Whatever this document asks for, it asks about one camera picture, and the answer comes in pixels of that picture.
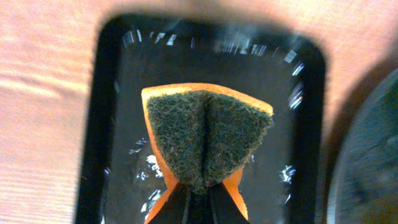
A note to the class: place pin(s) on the orange green scrub sponge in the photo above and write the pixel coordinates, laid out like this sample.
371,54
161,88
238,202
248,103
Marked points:
202,135

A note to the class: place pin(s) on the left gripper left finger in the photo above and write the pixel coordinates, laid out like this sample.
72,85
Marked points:
172,207

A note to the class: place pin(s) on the black round tray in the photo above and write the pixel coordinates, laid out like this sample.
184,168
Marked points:
364,182

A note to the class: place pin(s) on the black rectangular tray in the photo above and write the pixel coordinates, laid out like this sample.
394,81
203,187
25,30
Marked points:
120,179

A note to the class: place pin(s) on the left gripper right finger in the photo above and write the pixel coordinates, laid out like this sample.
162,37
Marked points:
224,209

